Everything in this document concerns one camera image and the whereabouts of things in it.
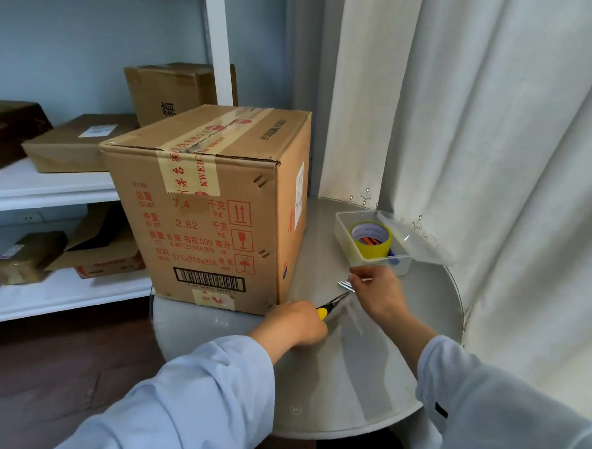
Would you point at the white curtain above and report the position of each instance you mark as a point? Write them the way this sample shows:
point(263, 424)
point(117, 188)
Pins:
point(493, 122)

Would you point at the person's left hand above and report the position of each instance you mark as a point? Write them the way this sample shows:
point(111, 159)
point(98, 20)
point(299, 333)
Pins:
point(294, 323)

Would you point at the orange thread snips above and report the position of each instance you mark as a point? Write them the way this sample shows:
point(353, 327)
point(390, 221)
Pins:
point(368, 240)

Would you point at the brown cardboard box red print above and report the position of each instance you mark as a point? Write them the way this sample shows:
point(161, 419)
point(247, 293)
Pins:
point(202, 227)

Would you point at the upright small cardboard box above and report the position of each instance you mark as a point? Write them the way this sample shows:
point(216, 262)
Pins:
point(180, 84)

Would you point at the open cardboard box red print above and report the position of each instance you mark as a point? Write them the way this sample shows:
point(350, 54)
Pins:
point(104, 256)

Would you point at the silver table mount disc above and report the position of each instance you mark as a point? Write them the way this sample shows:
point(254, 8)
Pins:
point(296, 409)

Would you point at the white wall socket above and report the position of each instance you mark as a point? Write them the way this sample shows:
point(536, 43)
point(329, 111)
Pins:
point(28, 216)

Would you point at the clear plastic container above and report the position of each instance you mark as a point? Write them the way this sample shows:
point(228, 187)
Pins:
point(341, 229)

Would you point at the person's left forearm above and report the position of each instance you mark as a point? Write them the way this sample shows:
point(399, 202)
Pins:
point(162, 417)

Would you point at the person's right forearm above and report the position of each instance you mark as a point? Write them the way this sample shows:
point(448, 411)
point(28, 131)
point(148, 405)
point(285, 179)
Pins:
point(508, 409)

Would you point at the yellow tape roll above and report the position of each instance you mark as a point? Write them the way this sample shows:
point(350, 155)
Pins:
point(371, 250)

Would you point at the small taped brown parcel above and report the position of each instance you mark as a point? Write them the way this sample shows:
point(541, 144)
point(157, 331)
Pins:
point(25, 261)

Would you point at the flat brown box white label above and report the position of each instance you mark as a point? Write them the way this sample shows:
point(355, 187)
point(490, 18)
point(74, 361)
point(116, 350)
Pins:
point(59, 155)

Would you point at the person's right hand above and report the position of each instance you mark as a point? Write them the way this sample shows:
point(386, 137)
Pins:
point(381, 294)

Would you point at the white metal shelf unit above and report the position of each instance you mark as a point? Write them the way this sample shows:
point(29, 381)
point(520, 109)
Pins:
point(36, 188)

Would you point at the dark brown flat box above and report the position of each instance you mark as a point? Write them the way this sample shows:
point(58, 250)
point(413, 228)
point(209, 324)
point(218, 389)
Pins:
point(4, 128)

